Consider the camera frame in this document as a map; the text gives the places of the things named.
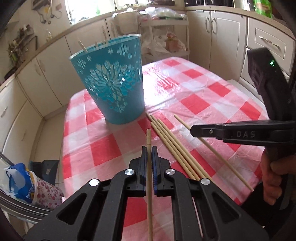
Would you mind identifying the green snack bag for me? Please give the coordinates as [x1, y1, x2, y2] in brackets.
[254, 0, 273, 19]

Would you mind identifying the blue plastic bag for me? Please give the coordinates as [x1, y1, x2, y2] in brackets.
[6, 163, 37, 204]

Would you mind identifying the white rolling cart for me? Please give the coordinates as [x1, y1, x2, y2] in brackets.
[139, 19, 190, 65]

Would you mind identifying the teal perforated bucket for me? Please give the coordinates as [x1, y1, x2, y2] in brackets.
[69, 34, 145, 125]

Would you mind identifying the clear plastic bottle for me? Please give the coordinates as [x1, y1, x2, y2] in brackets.
[46, 29, 53, 42]

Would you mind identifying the person's right hand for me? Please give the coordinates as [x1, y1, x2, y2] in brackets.
[260, 150, 295, 205]

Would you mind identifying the floral waste bin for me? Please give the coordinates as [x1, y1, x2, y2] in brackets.
[32, 177, 64, 210]

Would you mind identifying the red white checkered tablecloth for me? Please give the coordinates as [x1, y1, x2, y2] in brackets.
[62, 57, 267, 204]

